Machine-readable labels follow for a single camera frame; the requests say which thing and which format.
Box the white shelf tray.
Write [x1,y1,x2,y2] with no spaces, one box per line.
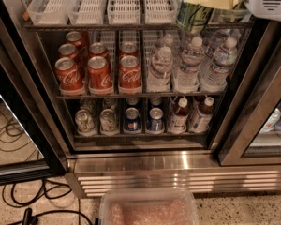
[67,0,107,25]
[27,0,70,25]
[107,0,141,24]
[143,0,178,24]

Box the red cola can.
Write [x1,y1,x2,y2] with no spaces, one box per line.
[87,56,113,95]
[58,43,81,64]
[54,57,84,96]
[88,42,110,60]
[119,42,139,57]
[119,55,141,94]
[66,31,85,49]

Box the red cola can front right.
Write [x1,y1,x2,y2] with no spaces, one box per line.
[119,55,141,94]

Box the steel fridge door right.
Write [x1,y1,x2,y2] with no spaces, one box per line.
[216,20,281,167]

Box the blue pepsi can right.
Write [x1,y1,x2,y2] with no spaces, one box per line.
[147,108,164,134]

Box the blue pepsi can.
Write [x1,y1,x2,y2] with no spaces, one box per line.
[124,107,141,133]
[147,108,164,134]

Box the red cola can front middle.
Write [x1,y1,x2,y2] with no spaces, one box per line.
[87,56,113,95]

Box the red cola can back left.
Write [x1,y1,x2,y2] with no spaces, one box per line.
[66,31,85,49]

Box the blue pepsi can left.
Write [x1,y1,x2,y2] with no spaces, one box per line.
[124,107,141,133]

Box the silver green can front right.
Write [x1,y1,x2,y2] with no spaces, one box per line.
[99,109,119,135]

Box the silver green can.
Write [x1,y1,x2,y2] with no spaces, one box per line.
[99,109,119,135]
[75,109,96,137]

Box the red cola can front left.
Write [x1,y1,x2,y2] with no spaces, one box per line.
[54,57,84,96]

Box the silver green can front left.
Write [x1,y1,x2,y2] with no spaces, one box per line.
[75,109,96,137]

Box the steel fridge base grille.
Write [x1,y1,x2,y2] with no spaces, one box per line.
[65,151,281,198]

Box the glass fridge door left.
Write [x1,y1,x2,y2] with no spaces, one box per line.
[0,14,66,186]

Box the water bottle front right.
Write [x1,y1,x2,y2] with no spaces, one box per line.
[200,37,238,93]

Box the water bottle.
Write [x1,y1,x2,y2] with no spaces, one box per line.
[147,47,173,92]
[174,37,204,94]
[200,37,238,93]

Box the water bottle front middle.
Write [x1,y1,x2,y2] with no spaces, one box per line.
[174,37,204,94]

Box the water bottle front left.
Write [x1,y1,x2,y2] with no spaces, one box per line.
[147,47,173,92]

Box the tea bottle right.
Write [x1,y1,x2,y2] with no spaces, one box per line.
[189,97,214,133]

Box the tea bottle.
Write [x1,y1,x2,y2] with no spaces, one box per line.
[168,97,189,134]
[189,97,214,133]

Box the tea bottle left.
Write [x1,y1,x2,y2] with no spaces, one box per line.
[168,97,189,134]

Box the clear plastic bin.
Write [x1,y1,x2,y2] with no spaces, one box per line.
[98,187,200,225]

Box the black floor cable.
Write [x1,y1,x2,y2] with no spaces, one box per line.
[0,178,95,225]

